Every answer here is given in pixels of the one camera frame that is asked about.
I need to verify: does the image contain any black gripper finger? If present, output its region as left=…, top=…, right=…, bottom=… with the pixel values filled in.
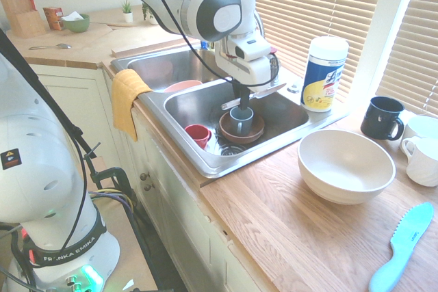
left=233, top=81, right=244, bottom=110
left=241, top=86, right=253, bottom=112

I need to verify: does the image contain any stainless steel double sink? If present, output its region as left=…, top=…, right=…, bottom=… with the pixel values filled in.
left=109, top=44, right=350, bottom=179

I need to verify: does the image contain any narrow beige window blind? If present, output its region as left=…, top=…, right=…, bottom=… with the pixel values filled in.
left=375, top=0, right=438, bottom=117

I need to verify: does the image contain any yellow and purple wire bundle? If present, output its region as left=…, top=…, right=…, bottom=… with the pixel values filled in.
left=89, top=188, right=135, bottom=218

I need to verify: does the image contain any green bowl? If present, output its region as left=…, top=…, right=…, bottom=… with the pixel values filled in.
left=63, top=14, right=91, bottom=34

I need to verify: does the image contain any dark green clamp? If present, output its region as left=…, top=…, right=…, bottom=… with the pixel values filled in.
left=85, top=143, right=135, bottom=206

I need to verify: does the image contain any small plant in white pot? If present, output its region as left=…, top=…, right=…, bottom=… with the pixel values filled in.
left=121, top=0, right=135, bottom=23

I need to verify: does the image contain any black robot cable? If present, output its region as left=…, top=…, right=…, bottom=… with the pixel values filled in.
left=138, top=0, right=279, bottom=88

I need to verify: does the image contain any yellow dish cloth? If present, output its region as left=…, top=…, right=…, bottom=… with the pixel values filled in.
left=112, top=68, right=154, bottom=142

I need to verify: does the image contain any white handled table knife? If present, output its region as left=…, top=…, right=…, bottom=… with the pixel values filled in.
left=221, top=83, right=287, bottom=111

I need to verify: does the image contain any black ceramic mug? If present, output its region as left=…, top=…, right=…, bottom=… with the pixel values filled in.
left=360, top=96, right=406, bottom=142

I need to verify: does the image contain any wooden knife block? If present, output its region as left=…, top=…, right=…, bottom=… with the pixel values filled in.
left=0, top=0, right=47, bottom=39

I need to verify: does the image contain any red ceramic mug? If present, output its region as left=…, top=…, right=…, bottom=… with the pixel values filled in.
left=184, top=124, right=212, bottom=150

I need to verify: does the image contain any wide beige window blind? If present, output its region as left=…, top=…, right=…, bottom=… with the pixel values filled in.
left=184, top=0, right=389, bottom=103

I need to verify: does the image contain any brown wooden bowl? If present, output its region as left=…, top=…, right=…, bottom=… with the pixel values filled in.
left=218, top=112, right=266, bottom=145

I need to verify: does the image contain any teal plastic serrated knife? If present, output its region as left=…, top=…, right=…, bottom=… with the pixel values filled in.
left=368, top=202, right=435, bottom=292

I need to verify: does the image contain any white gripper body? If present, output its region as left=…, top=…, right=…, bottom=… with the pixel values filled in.
left=214, top=36, right=274, bottom=87

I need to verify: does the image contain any white ceramic mug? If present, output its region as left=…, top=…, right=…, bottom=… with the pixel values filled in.
left=400, top=136, right=438, bottom=187
left=403, top=115, right=438, bottom=143

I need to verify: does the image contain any metal sink drain strainer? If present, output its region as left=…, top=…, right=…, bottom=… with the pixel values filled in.
left=220, top=144, right=247, bottom=157

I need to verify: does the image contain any pink plate in sink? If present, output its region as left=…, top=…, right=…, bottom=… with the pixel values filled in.
left=164, top=79, right=203, bottom=94

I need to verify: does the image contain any white crumpled paper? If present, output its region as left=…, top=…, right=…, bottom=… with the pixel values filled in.
left=60, top=11, right=85, bottom=22

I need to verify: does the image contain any trailing plant in white pot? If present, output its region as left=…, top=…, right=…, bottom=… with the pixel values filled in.
left=141, top=1, right=159, bottom=26

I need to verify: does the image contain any Lysol wipes canister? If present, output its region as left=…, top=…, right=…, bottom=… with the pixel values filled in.
left=300, top=36, right=350, bottom=114

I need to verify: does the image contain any cream kitchen cabinet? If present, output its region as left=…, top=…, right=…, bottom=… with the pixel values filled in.
left=29, top=62, right=274, bottom=292

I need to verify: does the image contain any large cream bowl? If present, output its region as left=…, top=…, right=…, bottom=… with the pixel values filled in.
left=296, top=129, right=397, bottom=206

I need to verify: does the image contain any grey ceramic mug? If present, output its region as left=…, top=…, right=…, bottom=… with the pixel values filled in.
left=229, top=106, right=255, bottom=135

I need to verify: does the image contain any orange cardboard box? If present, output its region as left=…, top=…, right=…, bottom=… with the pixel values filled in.
left=42, top=6, right=65, bottom=31

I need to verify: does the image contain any silver metal spoon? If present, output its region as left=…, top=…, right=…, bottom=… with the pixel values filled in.
left=28, top=42, right=73, bottom=51

